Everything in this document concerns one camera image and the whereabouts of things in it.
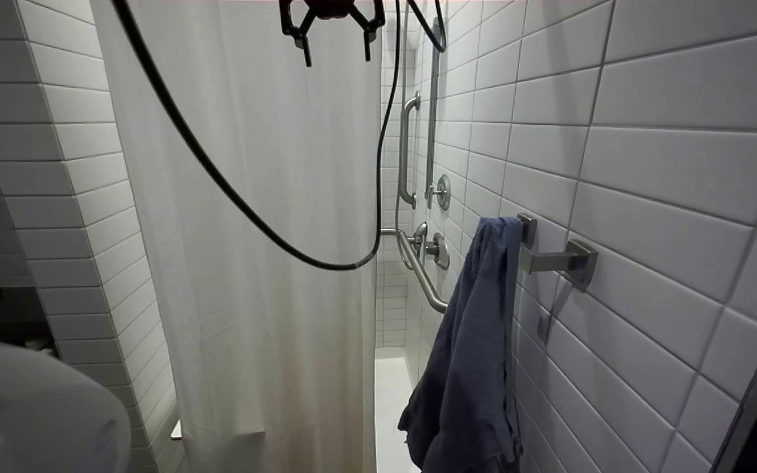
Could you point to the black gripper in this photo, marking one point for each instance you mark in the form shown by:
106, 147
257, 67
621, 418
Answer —
335, 6

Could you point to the white shower curtain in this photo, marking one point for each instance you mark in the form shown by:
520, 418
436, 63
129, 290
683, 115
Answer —
247, 305

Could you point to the chrome shower slide bar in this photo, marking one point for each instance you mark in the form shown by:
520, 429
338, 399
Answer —
433, 122

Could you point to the chrome horizontal grab bar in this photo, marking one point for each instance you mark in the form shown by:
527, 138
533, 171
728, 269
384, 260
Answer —
422, 278

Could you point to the blue hanging towel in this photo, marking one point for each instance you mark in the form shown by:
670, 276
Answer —
465, 368

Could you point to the empty metal wall hook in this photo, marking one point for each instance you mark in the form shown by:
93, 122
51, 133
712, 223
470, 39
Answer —
570, 259

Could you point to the small chrome valve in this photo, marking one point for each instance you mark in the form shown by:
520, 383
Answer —
419, 236

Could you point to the round chrome valve knob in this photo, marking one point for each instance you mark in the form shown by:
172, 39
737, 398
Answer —
443, 189

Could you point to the metal hook holding towel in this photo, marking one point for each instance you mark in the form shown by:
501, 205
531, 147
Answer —
527, 230

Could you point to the chrome vertical grab bar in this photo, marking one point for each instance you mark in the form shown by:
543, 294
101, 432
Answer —
403, 147

